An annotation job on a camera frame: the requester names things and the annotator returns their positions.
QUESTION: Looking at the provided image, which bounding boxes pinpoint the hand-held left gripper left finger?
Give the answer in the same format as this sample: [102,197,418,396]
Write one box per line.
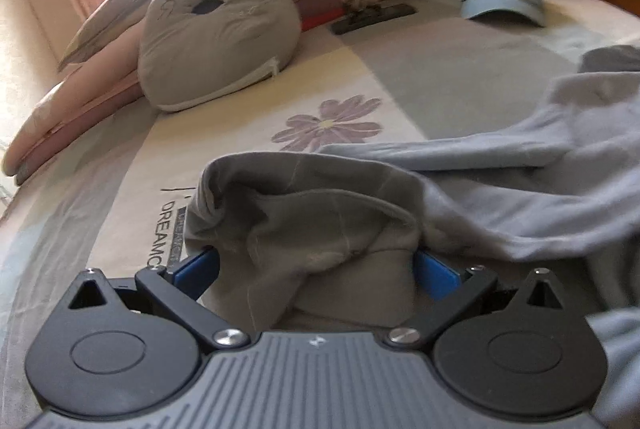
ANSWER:
[65,248,251,351]

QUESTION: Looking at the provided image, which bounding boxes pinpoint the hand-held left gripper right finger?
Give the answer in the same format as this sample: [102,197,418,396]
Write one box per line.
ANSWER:
[384,249,565,354]

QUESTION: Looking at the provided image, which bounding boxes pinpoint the light grey printed pants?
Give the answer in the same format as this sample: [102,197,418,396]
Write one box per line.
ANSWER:
[182,74,640,429]

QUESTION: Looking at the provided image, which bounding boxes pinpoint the grey cat face cushion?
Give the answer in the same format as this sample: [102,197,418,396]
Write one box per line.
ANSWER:
[137,0,301,112]

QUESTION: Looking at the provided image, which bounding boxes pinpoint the black clip with beige flower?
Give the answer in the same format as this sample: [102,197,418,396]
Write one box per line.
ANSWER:
[330,0,418,36]

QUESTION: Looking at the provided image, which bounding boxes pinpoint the grey quilt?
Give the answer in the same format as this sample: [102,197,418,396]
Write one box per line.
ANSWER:
[57,0,281,72]

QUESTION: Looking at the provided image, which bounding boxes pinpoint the dark grey cloth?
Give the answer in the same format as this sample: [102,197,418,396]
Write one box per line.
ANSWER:
[577,45,640,74]

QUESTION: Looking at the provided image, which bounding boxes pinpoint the red cloth strip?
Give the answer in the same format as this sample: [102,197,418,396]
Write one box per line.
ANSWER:
[300,6,346,32]

